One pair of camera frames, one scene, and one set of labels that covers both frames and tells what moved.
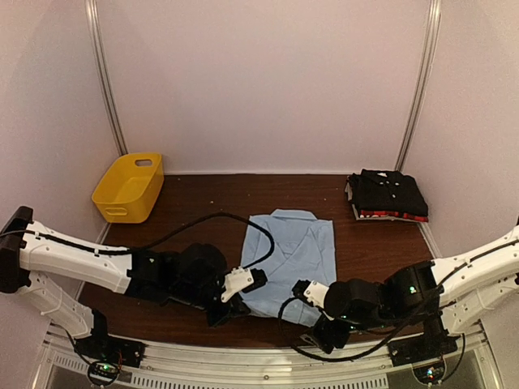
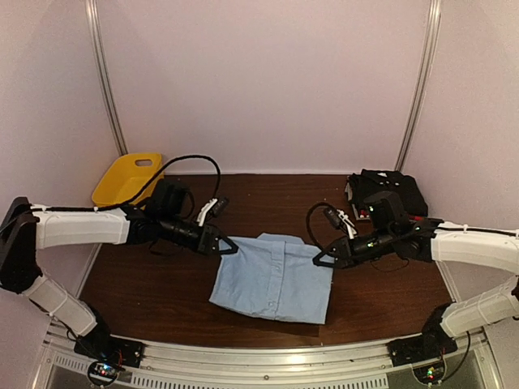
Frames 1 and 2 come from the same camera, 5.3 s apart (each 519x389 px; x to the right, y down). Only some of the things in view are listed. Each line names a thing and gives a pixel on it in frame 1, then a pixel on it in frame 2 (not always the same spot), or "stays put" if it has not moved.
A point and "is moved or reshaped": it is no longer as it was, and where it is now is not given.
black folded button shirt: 392,190 stays put
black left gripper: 235,308 to 205,241
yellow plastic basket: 128,191 stays put
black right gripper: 323,335 to 345,254
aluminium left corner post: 100,49 stays put
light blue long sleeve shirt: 289,245 is moved or reshaped
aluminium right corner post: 435,27 stays put
